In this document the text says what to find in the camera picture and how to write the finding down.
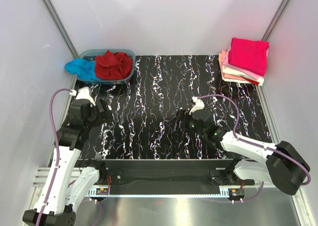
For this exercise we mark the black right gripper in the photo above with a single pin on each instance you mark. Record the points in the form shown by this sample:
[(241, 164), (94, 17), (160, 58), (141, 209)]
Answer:
[(182, 115)]

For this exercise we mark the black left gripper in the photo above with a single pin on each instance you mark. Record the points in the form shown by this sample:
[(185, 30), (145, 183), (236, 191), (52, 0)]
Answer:
[(106, 112)]

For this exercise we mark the magenta t shirt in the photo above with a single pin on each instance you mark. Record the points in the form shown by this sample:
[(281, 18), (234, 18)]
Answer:
[(249, 55)]

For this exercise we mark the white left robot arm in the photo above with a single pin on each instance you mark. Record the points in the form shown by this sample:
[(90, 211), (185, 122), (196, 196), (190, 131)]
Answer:
[(60, 198)]

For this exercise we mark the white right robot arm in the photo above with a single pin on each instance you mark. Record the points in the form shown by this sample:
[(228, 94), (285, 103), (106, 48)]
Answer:
[(278, 164)]

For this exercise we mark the black marble pattern mat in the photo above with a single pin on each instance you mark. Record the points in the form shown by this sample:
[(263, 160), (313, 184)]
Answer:
[(159, 87)]

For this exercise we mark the cyan blue t shirt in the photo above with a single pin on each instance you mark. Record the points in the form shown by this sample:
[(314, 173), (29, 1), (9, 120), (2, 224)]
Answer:
[(80, 69)]

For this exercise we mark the dark red t shirt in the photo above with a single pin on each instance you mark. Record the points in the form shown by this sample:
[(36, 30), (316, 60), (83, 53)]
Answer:
[(113, 66)]

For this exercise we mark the blue plastic basket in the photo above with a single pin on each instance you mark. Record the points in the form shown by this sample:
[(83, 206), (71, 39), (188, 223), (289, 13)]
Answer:
[(90, 55)]

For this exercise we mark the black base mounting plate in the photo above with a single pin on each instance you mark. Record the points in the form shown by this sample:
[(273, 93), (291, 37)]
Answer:
[(193, 182)]

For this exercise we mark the folded salmon t shirt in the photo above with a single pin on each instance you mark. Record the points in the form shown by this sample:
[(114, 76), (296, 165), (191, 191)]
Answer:
[(228, 77)]

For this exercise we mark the folded white t shirt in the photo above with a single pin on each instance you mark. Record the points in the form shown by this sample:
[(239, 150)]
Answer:
[(241, 74)]

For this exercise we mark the folded pink t shirt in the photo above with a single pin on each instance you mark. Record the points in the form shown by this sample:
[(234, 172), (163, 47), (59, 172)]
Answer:
[(226, 64)]

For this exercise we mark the folded red t shirt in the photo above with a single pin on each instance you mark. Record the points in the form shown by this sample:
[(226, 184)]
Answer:
[(251, 81)]

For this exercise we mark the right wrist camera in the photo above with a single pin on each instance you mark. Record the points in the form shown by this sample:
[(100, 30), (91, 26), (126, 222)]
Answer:
[(197, 104)]

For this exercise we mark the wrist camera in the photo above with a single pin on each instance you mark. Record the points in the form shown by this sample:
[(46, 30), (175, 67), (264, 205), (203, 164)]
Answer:
[(83, 93), (197, 104)]

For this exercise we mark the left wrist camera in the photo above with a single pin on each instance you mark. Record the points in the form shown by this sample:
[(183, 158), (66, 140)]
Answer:
[(83, 93)]

